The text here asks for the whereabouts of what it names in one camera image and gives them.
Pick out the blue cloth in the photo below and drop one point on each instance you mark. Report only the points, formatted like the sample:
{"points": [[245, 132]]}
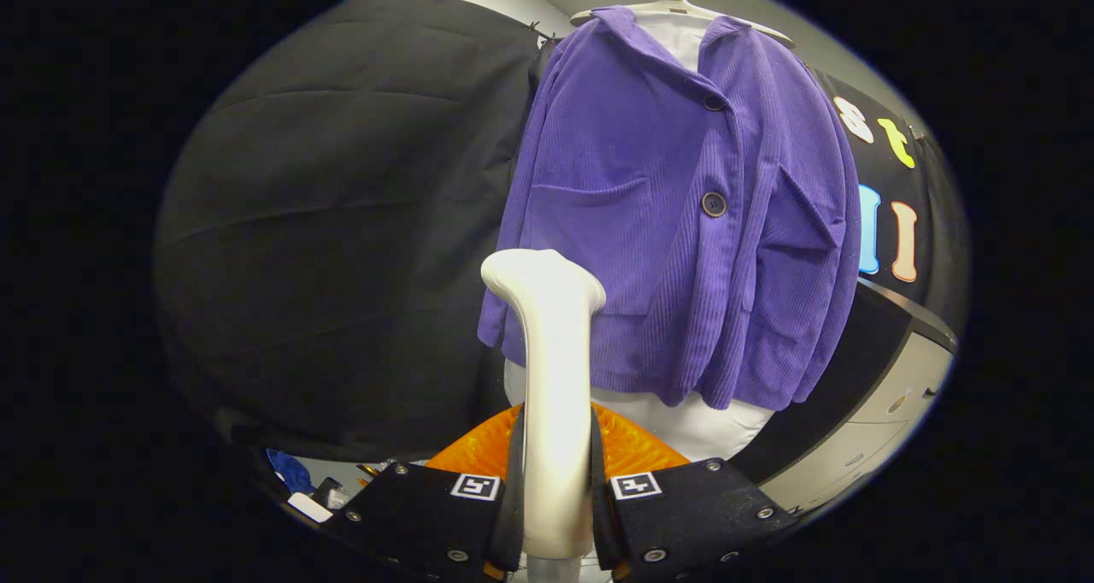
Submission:
{"points": [[291, 472]]}

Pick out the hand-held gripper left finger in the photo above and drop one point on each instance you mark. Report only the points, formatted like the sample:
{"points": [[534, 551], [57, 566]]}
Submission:
{"points": [[427, 523]]}

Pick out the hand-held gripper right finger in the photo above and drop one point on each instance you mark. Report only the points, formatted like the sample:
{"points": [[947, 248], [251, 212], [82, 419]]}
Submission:
{"points": [[684, 515]]}

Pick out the grey cabinet with black top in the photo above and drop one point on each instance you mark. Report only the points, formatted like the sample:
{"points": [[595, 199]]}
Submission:
{"points": [[889, 403]]}

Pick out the white garment steamer head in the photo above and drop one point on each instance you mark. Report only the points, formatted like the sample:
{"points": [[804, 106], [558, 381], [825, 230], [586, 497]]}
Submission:
{"points": [[555, 378]]}

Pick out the white plastic clothes hanger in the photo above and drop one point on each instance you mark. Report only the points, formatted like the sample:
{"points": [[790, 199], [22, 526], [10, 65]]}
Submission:
{"points": [[675, 6]]}

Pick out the small white box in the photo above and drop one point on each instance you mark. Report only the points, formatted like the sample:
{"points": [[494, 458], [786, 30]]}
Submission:
{"points": [[309, 507]]}

